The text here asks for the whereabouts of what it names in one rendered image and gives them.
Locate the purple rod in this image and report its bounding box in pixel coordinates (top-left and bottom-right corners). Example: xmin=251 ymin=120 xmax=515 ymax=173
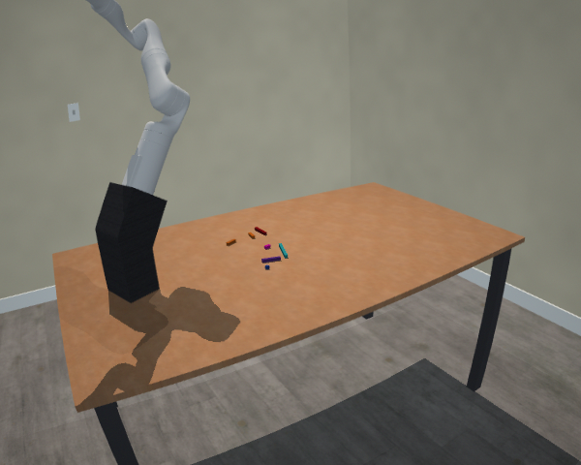
xmin=261 ymin=256 xmax=281 ymax=263

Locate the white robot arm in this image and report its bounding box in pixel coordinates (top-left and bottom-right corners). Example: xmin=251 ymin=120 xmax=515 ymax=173
xmin=86 ymin=0 xmax=190 ymax=195

